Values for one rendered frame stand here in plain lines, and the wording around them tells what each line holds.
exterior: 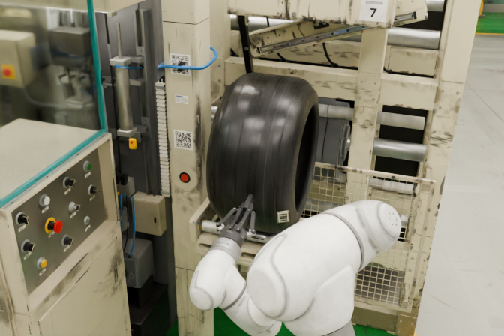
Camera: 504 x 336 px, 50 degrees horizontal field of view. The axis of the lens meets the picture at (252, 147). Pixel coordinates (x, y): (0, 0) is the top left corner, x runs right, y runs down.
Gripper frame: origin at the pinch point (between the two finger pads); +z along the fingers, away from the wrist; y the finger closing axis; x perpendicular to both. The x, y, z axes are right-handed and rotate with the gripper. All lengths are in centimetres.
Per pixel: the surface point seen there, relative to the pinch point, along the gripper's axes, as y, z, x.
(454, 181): -90, 244, 152
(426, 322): -72, 78, 127
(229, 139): 9.4, 10.3, -17.0
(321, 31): -9, 69, -33
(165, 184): 42, 23, 18
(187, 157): 31.5, 23.7, 3.4
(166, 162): 41.2, 24.1, 7.6
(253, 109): 3.5, 18.9, -24.1
